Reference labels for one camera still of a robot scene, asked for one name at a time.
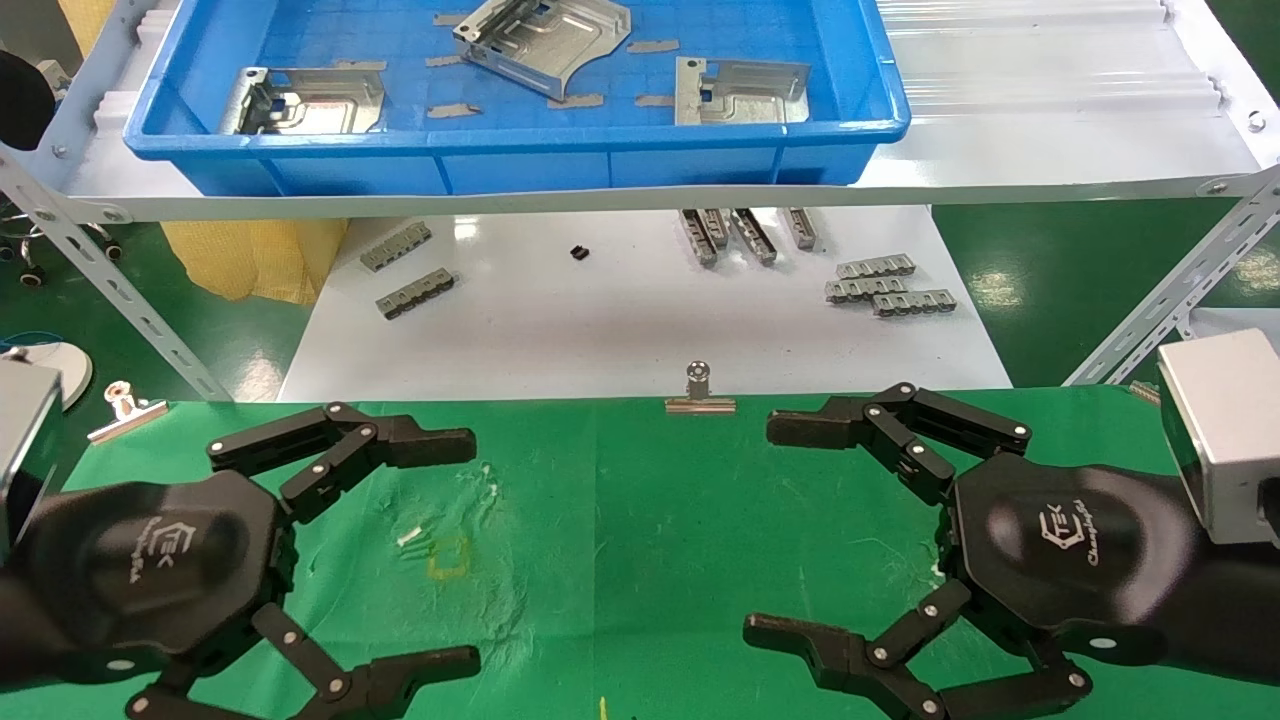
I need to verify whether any perforated angle iron rack leg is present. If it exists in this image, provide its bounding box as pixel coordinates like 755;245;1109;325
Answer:
1062;170;1280;388
0;150;233;403

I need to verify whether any black round object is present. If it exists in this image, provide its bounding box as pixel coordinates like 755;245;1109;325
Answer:
0;50;57;151

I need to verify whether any blue plastic tray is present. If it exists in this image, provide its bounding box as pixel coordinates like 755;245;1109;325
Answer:
123;0;912;197

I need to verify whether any white round stand base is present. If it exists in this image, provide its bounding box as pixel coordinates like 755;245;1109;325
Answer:
0;340;93;411

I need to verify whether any stamped sheet metal part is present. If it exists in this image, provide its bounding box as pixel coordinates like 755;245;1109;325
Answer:
218;67;387;136
674;56;812;127
452;0;632;101

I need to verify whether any yellow mesh bag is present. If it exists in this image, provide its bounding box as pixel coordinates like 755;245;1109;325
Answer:
160;218;349;306

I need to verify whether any office chair wheel base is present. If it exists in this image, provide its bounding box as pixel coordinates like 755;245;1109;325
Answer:
0;190;126;289

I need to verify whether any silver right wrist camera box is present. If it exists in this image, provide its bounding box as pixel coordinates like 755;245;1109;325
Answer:
1158;328;1280;546

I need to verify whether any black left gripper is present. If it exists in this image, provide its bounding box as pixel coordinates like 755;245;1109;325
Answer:
15;402;482;720

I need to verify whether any green cloth mat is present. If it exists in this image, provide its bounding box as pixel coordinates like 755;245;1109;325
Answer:
0;385;1280;720

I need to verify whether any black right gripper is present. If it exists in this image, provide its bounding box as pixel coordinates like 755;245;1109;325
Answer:
743;382;1201;720

